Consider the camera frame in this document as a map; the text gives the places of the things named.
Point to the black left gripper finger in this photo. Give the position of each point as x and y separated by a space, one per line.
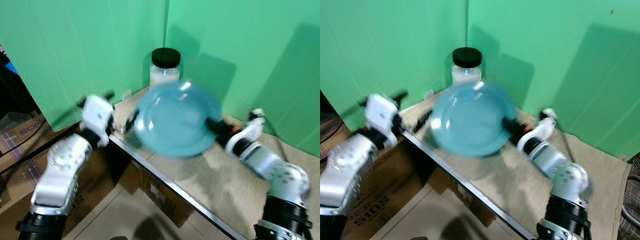
421 121
131 122

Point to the blue round plate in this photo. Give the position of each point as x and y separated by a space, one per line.
172 120
470 120

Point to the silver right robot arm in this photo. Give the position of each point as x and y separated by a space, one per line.
280 175
565 175

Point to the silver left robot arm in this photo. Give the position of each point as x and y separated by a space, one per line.
345 170
60 170

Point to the beige table cloth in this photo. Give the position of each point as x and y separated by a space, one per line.
500 190
225 190

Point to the glass jar with black lid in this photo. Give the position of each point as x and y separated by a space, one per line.
467 60
165 62

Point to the small brown cardboard box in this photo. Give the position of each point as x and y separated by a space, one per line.
160 192

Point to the green backdrop panel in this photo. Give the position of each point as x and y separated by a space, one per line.
85 45
565 60
390 45
260 60

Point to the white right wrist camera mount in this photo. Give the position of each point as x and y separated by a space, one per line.
248 131
540 129

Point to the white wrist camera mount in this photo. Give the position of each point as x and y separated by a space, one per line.
96 116
248 131
382 114
540 129

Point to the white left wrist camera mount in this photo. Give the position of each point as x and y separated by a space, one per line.
382 114
96 116

